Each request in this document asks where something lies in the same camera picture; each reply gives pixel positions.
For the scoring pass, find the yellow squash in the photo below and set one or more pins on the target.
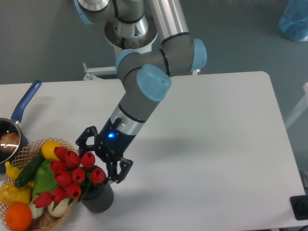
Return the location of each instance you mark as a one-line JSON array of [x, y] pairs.
[[47, 149]]

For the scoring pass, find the yellow banana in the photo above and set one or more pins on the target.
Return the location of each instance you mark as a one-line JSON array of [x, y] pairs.
[[11, 171]]

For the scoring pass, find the green bok choy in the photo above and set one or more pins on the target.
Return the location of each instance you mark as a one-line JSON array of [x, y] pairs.
[[44, 185]]

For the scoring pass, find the blue mesh bag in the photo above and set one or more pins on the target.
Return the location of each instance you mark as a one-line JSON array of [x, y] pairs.
[[294, 21]]

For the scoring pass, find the brown bread roll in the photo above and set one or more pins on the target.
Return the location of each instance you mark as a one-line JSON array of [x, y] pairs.
[[9, 142]]

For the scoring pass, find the black device at edge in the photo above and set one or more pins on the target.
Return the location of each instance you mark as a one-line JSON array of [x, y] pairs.
[[300, 206]]

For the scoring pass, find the dark grey ribbed vase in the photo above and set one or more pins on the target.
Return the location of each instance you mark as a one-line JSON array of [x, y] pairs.
[[98, 199]]

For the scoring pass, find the orange fruit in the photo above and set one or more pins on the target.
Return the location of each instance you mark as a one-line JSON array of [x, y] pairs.
[[18, 217]]

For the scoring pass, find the red tulip bouquet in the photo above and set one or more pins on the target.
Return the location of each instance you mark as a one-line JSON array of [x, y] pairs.
[[74, 175]]

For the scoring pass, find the white garlic bulb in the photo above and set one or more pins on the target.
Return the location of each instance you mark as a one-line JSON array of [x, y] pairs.
[[61, 208]]

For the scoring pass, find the white frame leg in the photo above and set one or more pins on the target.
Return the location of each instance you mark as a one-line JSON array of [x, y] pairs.
[[298, 109]]

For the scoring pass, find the blue handled saucepan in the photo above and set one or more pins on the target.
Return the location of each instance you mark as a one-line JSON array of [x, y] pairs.
[[8, 125]]

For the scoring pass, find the dark green cucumber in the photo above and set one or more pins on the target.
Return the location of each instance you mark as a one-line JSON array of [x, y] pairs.
[[29, 171]]

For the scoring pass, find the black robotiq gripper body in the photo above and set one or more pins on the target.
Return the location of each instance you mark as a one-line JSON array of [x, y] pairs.
[[111, 143]]

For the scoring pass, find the yellow corn cob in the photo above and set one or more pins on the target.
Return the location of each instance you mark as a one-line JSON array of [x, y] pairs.
[[9, 194]]

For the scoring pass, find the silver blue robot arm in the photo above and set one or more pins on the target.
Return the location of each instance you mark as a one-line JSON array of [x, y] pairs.
[[150, 56]]

